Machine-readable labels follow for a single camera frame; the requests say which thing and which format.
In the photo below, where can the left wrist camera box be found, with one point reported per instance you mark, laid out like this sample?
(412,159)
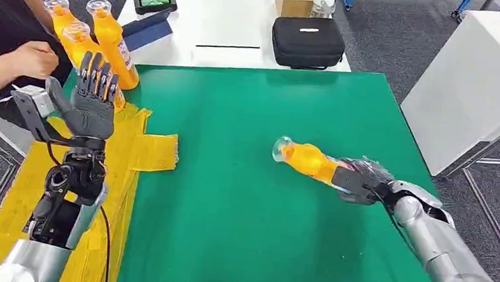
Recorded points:
(34,105)

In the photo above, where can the thin black strip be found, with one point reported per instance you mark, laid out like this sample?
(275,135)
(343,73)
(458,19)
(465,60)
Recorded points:
(228,47)

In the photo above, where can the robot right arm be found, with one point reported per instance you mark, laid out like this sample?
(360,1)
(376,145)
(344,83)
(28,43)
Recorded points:
(437,253)

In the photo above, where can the orange drink bottle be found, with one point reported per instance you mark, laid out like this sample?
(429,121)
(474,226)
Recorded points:
(78,48)
(62,22)
(311,160)
(114,44)

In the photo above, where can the black remote controller with screen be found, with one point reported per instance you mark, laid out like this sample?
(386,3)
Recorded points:
(154,1)

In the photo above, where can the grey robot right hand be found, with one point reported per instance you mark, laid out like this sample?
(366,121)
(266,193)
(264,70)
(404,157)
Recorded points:
(363,182)

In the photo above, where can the yellow sheet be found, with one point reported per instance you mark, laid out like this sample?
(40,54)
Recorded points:
(155,150)

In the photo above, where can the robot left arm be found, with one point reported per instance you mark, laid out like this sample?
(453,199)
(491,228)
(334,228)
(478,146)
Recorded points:
(60,219)

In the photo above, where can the person's right hand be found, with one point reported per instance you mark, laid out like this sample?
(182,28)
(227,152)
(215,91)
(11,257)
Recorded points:
(35,60)

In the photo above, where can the clear plastic jar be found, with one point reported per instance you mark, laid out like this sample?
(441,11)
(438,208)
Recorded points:
(323,3)

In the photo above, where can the green table mat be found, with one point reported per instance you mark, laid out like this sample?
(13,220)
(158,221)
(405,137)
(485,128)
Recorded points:
(231,156)

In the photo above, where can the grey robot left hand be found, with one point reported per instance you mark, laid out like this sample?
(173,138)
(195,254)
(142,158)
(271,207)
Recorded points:
(93,116)

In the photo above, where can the white cabinet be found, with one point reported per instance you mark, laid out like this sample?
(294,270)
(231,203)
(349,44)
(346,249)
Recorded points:
(473,86)

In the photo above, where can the tablet in blue case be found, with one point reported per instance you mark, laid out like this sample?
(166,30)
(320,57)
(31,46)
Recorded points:
(147,31)

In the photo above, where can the white table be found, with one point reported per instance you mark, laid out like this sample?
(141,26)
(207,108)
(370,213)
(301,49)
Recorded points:
(232,27)

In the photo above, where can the black carrying case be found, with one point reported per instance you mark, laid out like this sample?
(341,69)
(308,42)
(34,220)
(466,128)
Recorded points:
(306,44)

